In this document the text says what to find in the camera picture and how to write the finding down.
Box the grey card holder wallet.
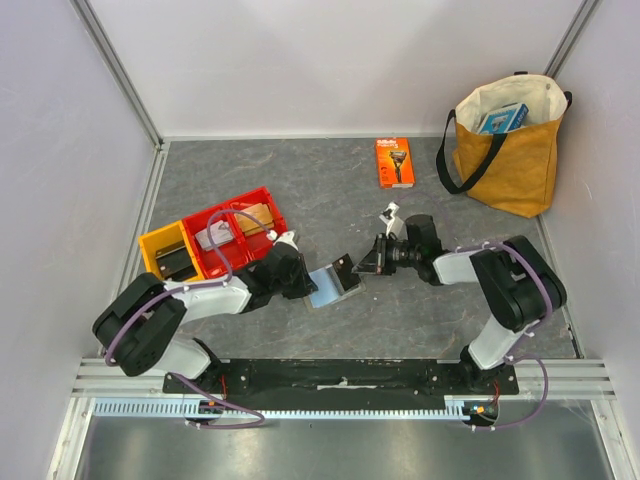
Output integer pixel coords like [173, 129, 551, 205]
[305, 264, 365, 310]

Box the black credit card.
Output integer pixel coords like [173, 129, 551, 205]
[332, 254, 360, 292]

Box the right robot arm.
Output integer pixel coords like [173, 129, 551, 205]
[353, 214, 567, 394]

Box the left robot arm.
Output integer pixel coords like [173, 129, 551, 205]
[92, 241, 318, 393]

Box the dark card in yellow bin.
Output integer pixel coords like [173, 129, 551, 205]
[156, 247, 192, 271]

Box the red bin near yellow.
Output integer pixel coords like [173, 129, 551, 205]
[180, 201, 251, 284]

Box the red bin far right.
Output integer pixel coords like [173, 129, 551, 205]
[225, 186, 288, 261]

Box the orange razor box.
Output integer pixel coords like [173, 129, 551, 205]
[375, 137, 415, 189]

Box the tan tote bag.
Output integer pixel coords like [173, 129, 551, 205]
[435, 72, 573, 218]

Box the blue razor box in bag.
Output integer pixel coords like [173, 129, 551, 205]
[476, 102, 529, 135]

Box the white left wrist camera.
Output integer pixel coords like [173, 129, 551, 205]
[266, 230, 299, 252]

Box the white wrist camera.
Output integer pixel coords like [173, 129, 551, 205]
[266, 230, 299, 252]
[379, 202, 404, 238]

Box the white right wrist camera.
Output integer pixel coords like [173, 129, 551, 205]
[379, 202, 404, 238]

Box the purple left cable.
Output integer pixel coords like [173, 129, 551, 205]
[103, 209, 281, 432]

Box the purple cable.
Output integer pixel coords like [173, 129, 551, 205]
[394, 192, 554, 432]
[103, 209, 281, 432]

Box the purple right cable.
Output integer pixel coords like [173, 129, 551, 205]
[394, 192, 554, 432]

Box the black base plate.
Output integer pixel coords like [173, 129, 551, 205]
[193, 359, 519, 412]

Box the white cable duct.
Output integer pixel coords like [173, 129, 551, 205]
[93, 398, 491, 421]

